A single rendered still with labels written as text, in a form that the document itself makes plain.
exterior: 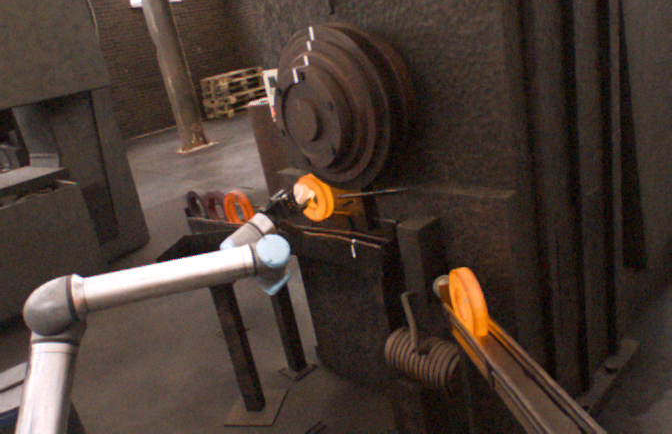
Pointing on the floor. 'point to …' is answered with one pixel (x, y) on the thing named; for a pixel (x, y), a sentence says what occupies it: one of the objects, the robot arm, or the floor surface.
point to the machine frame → (486, 174)
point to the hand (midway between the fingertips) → (312, 192)
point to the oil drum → (267, 142)
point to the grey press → (65, 109)
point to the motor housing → (425, 380)
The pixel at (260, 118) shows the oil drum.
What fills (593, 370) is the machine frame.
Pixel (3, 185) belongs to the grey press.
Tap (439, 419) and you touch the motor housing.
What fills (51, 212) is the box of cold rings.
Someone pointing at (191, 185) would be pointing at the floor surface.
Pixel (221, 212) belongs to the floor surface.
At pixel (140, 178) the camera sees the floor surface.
